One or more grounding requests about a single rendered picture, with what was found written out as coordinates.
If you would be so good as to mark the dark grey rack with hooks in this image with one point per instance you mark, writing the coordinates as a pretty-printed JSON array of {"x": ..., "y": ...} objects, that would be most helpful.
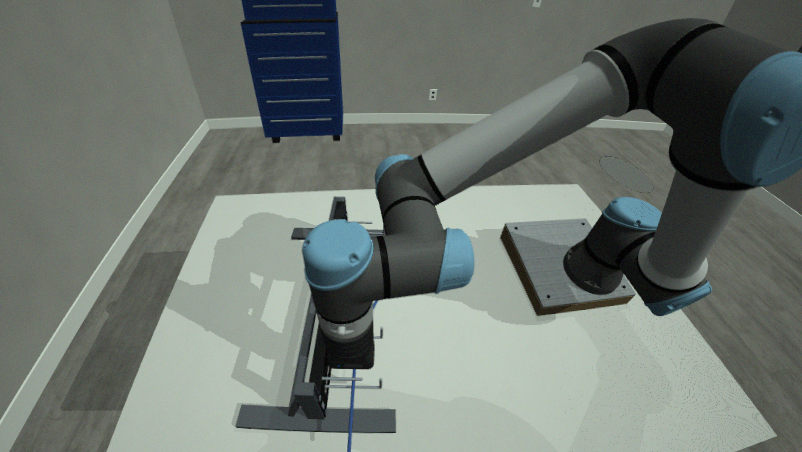
[{"x": 312, "y": 397}]

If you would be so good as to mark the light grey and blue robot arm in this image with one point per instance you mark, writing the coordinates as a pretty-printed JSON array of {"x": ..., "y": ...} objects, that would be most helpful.
[{"x": 734, "y": 103}]

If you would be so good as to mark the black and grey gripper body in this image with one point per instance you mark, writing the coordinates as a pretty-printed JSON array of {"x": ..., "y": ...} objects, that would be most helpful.
[{"x": 349, "y": 342}]

